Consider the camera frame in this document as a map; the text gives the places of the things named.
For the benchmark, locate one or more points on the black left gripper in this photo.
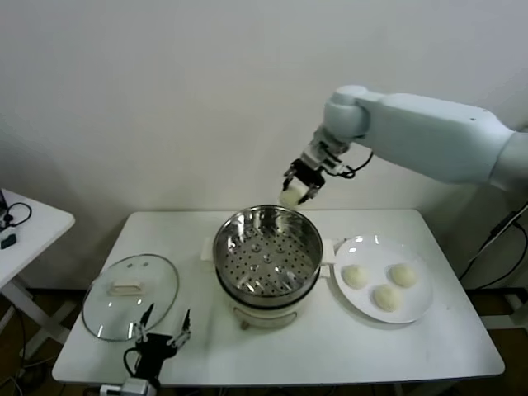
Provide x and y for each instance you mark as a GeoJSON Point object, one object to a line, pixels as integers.
{"type": "Point", "coordinates": [154, 348]}

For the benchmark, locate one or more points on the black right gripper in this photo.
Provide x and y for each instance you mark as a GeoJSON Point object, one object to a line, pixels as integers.
{"type": "Point", "coordinates": [309, 173]}

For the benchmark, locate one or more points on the white steamed baozi bun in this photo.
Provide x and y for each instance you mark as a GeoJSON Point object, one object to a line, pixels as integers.
{"type": "Point", "coordinates": [403, 274]}
{"type": "Point", "coordinates": [387, 298]}
{"type": "Point", "coordinates": [293, 197]}
{"type": "Point", "coordinates": [355, 275]}

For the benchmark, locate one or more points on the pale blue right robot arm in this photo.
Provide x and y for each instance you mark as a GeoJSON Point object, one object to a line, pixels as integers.
{"type": "Point", "coordinates": [433, 132]}

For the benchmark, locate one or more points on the stainless steel steamer basket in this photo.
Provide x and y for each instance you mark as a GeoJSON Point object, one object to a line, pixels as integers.
{"type": "Point", "coordinates": [233, 231]}

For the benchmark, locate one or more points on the white round plate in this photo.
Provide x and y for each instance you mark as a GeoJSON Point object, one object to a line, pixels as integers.
{"type": "Point", "coordinates": [350, 251]}

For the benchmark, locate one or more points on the cream electric cooking pot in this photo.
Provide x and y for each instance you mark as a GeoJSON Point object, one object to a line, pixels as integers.
{"type": "Point", "coordinates": [268, 319]}

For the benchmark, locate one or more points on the white folding side table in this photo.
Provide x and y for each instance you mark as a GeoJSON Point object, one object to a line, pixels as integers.
{"type": "Point", "coordinates": [41, 222]}

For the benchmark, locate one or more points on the small black device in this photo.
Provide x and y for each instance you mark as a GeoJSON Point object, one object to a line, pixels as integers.
{"type": "Point", "coordinates": [9, 241]}

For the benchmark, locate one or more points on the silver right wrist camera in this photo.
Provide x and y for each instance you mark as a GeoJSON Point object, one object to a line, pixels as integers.
{"type": "Point", "coordinates": [326, 154]}

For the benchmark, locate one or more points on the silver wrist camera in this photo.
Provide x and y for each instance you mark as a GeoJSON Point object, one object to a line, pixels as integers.
{"type": "Point", "coordinates": [134, 387]}
{"type": "Point", "coordinates": [326, 154]}

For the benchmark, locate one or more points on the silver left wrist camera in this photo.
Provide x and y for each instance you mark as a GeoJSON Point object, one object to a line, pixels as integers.
{"type": "Point", "coordinates": [134, 387]}

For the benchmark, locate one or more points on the dark furniture base frame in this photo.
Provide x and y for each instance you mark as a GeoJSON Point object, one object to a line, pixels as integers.
{"type": "Point", "coordinates": [495, 322]}

